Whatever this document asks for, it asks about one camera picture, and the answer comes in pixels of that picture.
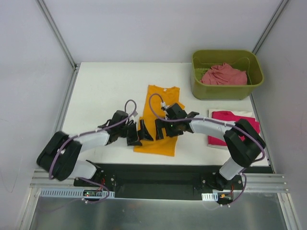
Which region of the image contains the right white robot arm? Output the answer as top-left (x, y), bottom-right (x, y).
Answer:
top-left (155, 103), bottom-right (266, 191)

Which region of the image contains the folded magenta t shirt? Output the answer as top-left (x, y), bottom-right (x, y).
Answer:
top-left (207, 110), bottom-right (261, 147)

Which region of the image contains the aluminium front rail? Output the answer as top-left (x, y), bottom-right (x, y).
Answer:
top-left (29, 169), bottom-right (290, 193)

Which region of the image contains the left white cable duct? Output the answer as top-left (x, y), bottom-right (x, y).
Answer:
top-left (40, 188), bottom-right (115, 199)

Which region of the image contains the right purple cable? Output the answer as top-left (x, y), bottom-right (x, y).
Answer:
top-left (148, 93), bottom-right (267, 209)

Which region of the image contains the purple cable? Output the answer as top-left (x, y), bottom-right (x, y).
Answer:
top-left (148, 93), bottom-right (267, 209)
top-left (38, 99), bottom-right (138, 213)

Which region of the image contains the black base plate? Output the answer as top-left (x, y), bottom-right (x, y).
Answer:
top-left (71, 163), bottom-right (249, 199)

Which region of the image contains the aluminium frame post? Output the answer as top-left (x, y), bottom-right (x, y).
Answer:
top-left (36, 0), bottom-right (77, 70)
top-left (252, 0), bottom-right (290, 55)

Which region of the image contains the white cable duct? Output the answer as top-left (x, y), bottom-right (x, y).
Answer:
top-left (201, 193), bottom-right (218, 202)
top-left (40, 188), bottom-right (115, 199)

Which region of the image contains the pink crumpled t shirt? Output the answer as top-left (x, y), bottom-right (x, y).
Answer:
top-left (200, 63), bottom-right (248, 85)

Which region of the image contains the left aluminium frame post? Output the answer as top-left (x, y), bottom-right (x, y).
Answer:
top-left (36, 0), bottom-right (77, 70)

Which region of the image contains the orange t shirt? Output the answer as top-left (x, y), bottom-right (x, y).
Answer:
top-left (133, 84), bottom-right (186, 158)

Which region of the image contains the right aluminium frame post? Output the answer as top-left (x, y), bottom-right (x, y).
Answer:
top-left (252, 0), bottom-right (290, 55)

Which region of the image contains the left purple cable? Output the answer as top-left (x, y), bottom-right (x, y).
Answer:
top-left (38, 99), bottom-right (138, 213)

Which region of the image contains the olive green plastic bin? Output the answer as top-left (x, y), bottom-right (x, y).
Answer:
top-left (190, 49), bottom-right (264, 100)

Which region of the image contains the right white cable duct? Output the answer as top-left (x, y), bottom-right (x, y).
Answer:
top-left (201, 193), bottom-right (218, 202)

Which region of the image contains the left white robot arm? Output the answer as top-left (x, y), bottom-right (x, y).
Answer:
top-left (36, 110), bottom-right (153, 186)

